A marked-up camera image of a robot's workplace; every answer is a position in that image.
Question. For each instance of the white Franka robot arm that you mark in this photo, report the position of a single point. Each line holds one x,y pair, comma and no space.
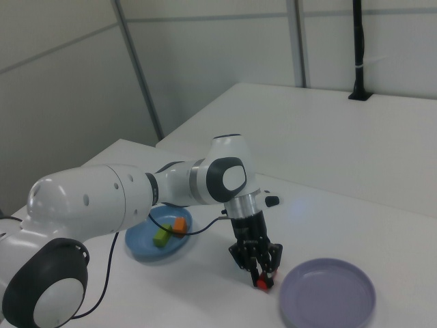
85,205

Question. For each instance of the black pole with clamp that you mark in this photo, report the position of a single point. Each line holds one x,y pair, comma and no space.
358,51

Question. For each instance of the orange block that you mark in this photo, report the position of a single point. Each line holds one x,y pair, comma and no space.
179,227

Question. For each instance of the grey partition post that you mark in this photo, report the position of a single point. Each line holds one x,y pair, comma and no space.
136,61
302,44

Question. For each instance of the green block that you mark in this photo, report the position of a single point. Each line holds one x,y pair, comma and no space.
162,236

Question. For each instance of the purple plate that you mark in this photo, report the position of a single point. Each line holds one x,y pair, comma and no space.
327,295

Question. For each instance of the red cylinder block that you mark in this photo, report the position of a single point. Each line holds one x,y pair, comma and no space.
262,283

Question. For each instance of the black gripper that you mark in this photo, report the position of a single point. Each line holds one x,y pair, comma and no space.
249,229

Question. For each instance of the blue plate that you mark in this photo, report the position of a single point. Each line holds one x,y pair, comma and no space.
143,244

